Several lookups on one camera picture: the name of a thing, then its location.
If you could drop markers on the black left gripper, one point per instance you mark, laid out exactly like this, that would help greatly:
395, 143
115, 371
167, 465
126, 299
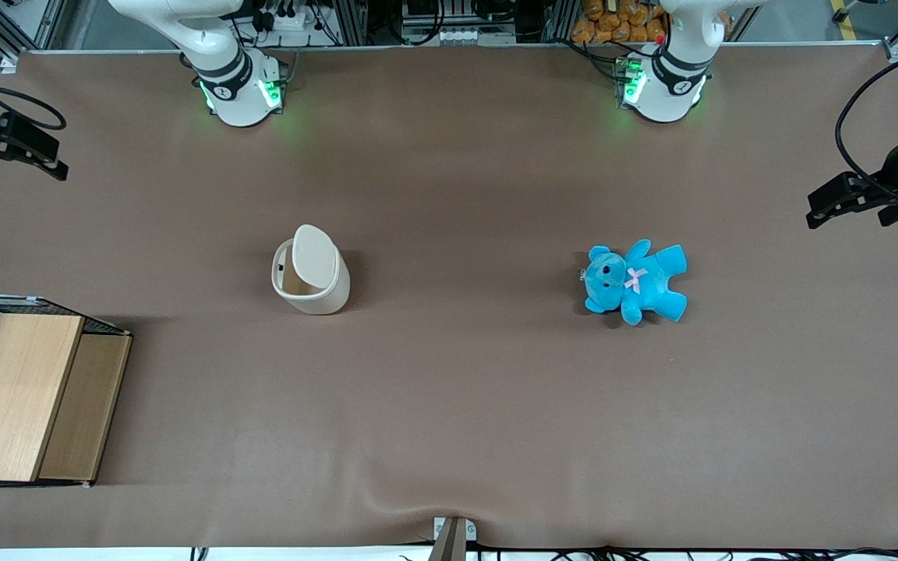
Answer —
896, 168

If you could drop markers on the white trash can with lid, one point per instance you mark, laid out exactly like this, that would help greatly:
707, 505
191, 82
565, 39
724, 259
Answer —
316, 261

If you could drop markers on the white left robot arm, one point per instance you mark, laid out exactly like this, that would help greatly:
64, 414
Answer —
663, 86

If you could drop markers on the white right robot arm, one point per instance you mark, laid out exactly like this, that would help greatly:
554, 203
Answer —
235, 89

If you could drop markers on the blue teddy bear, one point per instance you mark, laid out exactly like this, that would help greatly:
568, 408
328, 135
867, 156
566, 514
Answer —
644, 284

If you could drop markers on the orange toys pile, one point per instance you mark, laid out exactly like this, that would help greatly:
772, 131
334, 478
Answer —
620, 19

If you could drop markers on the white power strip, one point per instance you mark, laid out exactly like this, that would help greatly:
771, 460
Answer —
289, 17

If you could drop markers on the white connector block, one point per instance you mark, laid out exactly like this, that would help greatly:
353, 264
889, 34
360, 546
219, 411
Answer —
457, 36

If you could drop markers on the brown table cover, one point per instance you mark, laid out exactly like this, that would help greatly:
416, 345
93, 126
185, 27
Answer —
449, 405

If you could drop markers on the metal mount bracket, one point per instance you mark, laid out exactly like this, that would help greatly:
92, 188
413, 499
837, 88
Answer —
453, 538

